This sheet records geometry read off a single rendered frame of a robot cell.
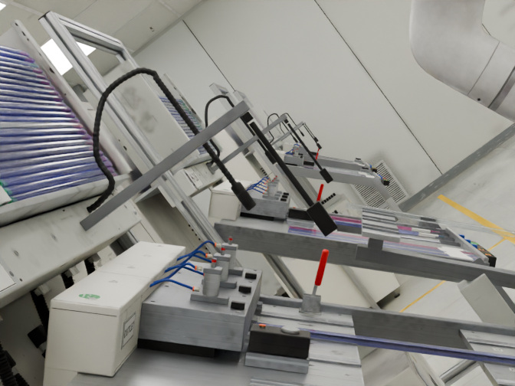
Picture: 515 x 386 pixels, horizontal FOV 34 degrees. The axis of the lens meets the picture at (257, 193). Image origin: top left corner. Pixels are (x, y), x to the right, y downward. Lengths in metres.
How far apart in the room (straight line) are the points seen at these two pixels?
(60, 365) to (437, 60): 0.65
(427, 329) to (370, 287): 4.39
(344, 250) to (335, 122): 6.65
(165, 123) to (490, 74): 1.27
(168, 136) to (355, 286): 3.67
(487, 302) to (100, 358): 0.97
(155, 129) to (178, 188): 0.22
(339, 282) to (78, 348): 4.90
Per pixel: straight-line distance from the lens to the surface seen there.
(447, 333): 1.48
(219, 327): 1.10
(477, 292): 1.76
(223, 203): 2.41
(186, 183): 2.18
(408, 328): 1.47
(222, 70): 8.90
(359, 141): 8.84
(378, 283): 5.85
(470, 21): 1.24
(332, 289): 5.85
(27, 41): 1.52
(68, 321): 1.00
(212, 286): 1.14
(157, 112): 2.34
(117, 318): 0.98
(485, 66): 1.24
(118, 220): 1.37
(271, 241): 2.21
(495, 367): 1.27
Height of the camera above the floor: 1.26
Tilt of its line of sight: 1 degrees down
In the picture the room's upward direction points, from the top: 36 degrees counter-clockwise
